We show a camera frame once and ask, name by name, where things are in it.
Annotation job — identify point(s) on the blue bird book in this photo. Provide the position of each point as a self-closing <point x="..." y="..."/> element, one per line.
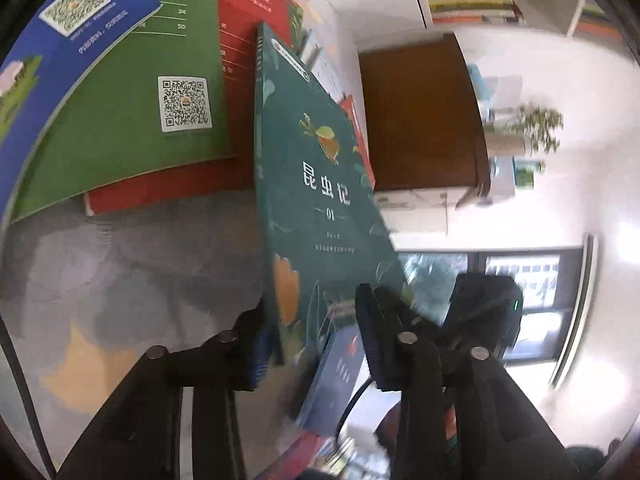
<point x="60" y="60"/>

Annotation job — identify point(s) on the leaf print tablecloth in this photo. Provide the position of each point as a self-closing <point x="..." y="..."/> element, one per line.
<point x="125" y="285"/>

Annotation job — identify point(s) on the small green box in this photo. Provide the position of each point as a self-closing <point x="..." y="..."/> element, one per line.
<point x="524" y="172"/>

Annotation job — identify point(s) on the dark framed window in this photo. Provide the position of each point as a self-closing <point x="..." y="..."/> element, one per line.
<point x="550" y="300"/>

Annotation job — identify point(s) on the cardboard box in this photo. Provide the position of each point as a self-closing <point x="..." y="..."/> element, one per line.
<point x="425" y="207"/>

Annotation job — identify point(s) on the brown wooden cabinet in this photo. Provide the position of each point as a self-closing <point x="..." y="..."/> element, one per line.
<point x="420" y="120"/>

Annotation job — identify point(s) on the bright green insect book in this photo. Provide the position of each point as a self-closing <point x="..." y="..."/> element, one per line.
<point x="125" y="125"/>

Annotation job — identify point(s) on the potted green plant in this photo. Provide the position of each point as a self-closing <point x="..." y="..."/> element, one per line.
<point x="537" y="122"/>

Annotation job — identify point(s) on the white appliance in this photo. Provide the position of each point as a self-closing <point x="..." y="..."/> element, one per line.
<point x="502" y="180"/>

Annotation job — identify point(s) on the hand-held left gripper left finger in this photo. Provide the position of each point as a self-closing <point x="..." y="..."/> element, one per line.
<point x="257" y="360"/>

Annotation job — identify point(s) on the red fairy tale book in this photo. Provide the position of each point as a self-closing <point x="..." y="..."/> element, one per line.
<point x="240" y="60"/>

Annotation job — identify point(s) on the dark blue fairy tale book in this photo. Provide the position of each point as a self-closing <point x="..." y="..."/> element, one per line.
<point x="335" y="375"/>

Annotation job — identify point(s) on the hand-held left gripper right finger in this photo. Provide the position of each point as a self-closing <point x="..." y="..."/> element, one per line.
<point x="367" y="330"/>

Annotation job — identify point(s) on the dark green orange-flower book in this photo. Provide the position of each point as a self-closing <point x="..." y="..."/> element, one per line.
<point x="310" y="185"/>

